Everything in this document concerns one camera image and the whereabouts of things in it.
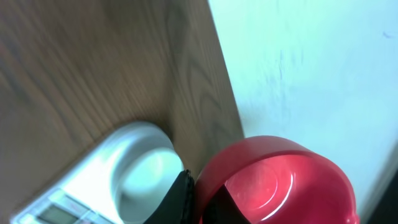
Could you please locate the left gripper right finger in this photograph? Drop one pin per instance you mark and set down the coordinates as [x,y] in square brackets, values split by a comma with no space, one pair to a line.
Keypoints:
[222,209]

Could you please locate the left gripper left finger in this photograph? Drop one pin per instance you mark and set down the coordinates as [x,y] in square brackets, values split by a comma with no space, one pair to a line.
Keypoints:
[177,205]

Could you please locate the grey round bowl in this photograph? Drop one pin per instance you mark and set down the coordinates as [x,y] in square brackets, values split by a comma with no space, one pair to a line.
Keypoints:
[144,170]

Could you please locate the red plastic measuring scoop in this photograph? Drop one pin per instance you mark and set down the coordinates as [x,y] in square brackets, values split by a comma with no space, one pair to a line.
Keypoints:
[276,180]

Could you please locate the white digital kitchen scale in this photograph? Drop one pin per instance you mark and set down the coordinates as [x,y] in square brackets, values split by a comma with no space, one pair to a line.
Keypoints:
[82,195]

